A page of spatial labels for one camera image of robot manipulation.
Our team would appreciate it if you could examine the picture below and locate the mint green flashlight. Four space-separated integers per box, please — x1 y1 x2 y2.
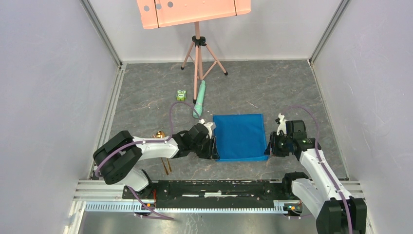
193 80 206 118

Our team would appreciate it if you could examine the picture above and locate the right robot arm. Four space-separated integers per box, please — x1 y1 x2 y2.
264 114 367 234

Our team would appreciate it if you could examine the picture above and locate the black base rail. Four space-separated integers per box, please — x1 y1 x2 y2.
138 180 303 210

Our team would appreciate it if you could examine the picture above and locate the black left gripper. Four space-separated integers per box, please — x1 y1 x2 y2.
191 135 220 160

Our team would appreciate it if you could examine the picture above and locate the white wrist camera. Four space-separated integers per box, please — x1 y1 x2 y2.
275 113 287 136
198 118 216 138

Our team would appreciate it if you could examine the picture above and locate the gold fork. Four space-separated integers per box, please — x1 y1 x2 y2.
152 131 169 175

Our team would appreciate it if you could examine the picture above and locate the green owl toy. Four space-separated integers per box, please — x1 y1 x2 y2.
176 90 187 101

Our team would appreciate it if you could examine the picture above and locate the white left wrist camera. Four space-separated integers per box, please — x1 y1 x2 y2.
198 118 216 138

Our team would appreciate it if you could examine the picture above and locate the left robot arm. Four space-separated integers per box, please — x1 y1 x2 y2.
93 122 219 199

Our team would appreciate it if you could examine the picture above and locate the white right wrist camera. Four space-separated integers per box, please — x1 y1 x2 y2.
275 113 287 136

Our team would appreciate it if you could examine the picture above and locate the blue cloth napkin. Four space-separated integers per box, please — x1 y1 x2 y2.
213 114 268 162

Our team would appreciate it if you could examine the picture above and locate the pink music stand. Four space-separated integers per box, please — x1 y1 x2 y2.
136 0 251 103

